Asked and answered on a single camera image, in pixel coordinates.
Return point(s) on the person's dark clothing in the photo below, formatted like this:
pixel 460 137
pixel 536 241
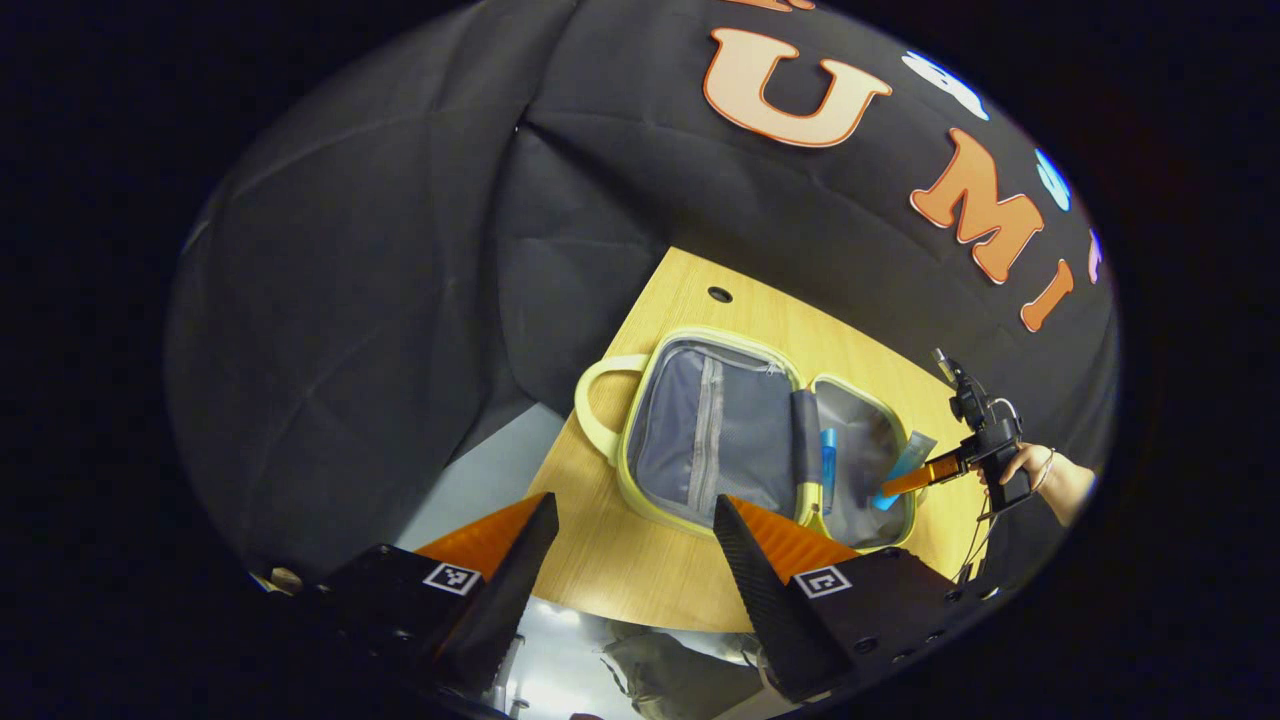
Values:
pixel 680 675

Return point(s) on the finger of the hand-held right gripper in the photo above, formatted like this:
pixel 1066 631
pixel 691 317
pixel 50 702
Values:
pixel 925 476

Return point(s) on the blue gradient cream tube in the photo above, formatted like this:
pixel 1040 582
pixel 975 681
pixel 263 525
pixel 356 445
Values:
pixel 912 455

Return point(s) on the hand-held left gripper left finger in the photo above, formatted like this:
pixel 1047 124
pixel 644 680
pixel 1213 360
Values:
pixel 510 600

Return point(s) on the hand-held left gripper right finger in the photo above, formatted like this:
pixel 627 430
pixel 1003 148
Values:
pixel 760 600

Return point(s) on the blue bottle with blue cap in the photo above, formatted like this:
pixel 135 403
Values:
pixel 828 465

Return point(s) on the pale yellow suitcase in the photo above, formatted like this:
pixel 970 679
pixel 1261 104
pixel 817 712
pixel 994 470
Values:
pixel 740 430

